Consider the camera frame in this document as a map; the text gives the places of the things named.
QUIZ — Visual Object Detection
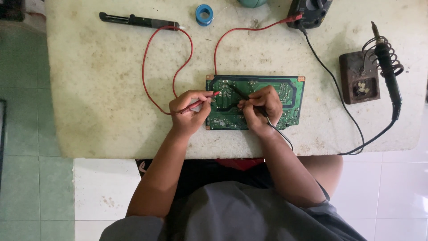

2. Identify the teal round object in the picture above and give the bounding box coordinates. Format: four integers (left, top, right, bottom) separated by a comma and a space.
237, 0, 268, 9

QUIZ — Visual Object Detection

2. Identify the red probe cable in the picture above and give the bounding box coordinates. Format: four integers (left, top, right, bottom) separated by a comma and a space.
142, 13, 304, 116

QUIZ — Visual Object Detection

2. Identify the person's grey shirt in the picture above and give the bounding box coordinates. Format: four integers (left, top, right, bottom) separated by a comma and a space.
99, 181, 368, 241

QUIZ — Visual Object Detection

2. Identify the black soldering iron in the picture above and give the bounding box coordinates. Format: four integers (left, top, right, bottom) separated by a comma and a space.
370, 21, 403, 121

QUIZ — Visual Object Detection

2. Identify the brown soldering iron stand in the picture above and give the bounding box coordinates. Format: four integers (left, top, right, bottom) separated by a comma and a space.
339, 36, 405, 105

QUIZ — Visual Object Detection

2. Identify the black multimeter probe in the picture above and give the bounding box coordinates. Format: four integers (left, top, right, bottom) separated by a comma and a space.
227, 82, 270, 118

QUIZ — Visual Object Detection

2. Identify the dark grey multimeter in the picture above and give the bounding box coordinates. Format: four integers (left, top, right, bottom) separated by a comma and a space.
286, 0, 334, 29

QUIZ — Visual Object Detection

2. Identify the red multimeter probe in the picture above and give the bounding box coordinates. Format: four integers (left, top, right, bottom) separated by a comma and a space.
180, 91, 221, 114

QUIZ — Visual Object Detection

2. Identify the dark framed panel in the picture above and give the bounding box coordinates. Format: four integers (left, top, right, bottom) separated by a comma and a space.
0, 99, 7, 189

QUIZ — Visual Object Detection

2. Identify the black probe cable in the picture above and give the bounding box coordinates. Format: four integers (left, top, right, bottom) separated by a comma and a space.
266, 23, 365, 155

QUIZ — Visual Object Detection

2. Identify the black soldering iron cable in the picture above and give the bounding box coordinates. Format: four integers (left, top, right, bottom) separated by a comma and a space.
339, 118, 400, 156

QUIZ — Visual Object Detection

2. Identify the dark box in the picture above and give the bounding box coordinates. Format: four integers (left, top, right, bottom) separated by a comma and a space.
0, 0, 26, 22

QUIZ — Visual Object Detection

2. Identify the black desoldering pump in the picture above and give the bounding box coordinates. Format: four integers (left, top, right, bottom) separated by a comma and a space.
99, 12, 181, 31

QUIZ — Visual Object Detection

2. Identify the blue solder spool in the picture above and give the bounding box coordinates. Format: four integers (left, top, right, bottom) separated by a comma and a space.
195, 4, 214, 27

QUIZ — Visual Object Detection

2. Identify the person's right hand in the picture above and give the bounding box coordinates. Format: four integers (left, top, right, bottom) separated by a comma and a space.
237, 85, 284, 135

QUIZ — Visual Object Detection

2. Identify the person's left hand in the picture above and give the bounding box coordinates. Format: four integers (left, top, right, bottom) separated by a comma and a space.
169, 89, 215, 136

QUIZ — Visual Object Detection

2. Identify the person's leg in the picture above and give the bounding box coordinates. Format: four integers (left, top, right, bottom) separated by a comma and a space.
297, 155, 344, 199

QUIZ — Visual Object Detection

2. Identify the green circuit board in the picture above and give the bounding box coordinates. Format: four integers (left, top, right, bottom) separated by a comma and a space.
205, 74, 306, 131

